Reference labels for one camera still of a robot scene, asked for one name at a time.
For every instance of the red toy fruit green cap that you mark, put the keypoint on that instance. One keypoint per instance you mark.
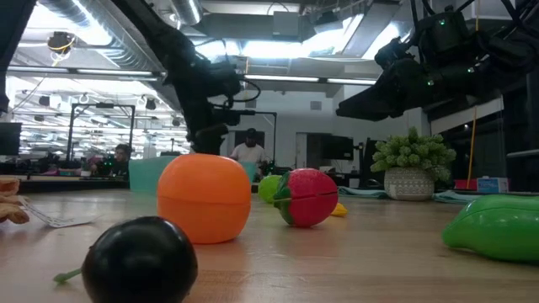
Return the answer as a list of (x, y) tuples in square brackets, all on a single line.
[(309, 198)]

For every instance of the silver ceiling air duct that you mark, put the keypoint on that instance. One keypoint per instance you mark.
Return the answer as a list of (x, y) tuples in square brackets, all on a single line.
[(187, 10)]

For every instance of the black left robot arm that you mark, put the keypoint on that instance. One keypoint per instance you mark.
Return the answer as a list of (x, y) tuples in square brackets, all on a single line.
[(168, 42)]

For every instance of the black toy plum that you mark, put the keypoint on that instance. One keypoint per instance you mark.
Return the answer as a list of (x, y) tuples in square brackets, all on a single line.
[(141, 261)]

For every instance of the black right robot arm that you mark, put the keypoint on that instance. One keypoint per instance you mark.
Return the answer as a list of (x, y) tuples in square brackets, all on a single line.
[(497, 42)]

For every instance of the orange toy fruit with seam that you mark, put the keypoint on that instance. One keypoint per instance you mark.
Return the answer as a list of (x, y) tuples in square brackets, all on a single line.
[(204, 198)]

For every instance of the blue box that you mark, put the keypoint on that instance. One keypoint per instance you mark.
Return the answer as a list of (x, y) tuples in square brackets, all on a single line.
[(492, 184)]

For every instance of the background black rig frame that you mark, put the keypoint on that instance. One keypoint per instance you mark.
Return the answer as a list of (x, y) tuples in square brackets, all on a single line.
[(105, 105), (265, 113)]

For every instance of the green apple toy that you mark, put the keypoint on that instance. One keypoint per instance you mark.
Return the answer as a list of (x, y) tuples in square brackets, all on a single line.
[(269, 188)]

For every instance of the green plant in white pot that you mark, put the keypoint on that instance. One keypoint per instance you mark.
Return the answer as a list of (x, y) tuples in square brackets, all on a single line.
[(410, 160)]

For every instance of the green toy pea pod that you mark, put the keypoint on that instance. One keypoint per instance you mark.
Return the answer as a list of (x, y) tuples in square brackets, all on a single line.
[(492, 227)]

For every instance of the black monitor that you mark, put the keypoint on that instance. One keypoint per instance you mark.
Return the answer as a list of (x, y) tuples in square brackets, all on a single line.
[(9, 139), (337, 147)]

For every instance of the long ceiling light bar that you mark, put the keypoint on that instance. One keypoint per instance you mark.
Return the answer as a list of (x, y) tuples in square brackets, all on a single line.
[(286, 78)]

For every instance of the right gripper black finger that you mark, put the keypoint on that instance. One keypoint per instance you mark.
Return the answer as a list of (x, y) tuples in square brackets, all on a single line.
[(375, 105)]

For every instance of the white paper card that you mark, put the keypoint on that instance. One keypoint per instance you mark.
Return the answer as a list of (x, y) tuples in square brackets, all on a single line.
[(67, 219)]

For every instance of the yellow toy pepper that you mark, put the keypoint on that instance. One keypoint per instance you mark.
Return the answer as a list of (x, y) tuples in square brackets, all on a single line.
[(339, 210)]

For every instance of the teal plastic tupperware container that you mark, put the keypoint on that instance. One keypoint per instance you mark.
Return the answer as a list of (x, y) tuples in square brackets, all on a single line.
[(145, 172)]

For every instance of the red box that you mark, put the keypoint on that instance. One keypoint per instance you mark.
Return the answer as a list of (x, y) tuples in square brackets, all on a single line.
[(465, 184)]

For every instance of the person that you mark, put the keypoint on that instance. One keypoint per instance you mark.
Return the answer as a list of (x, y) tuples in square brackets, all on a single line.
[(249, 153), (120, 157)]

